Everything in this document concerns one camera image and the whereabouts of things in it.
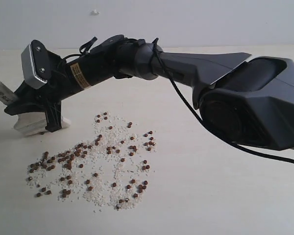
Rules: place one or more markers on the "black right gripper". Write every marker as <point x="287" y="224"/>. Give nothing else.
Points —
<point x="46" y="99"/>

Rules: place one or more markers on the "white wooden paint brush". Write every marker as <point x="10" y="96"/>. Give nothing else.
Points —
<point x="28" y="124"/>

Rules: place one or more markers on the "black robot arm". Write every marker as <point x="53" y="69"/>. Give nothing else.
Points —
<point x="241" y="99"/>

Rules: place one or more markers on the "beans and rice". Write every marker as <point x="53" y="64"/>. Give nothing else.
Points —
<point x="111" y="169"/>

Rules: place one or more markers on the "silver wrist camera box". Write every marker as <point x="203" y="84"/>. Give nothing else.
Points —
<point x="35" y="64"/>

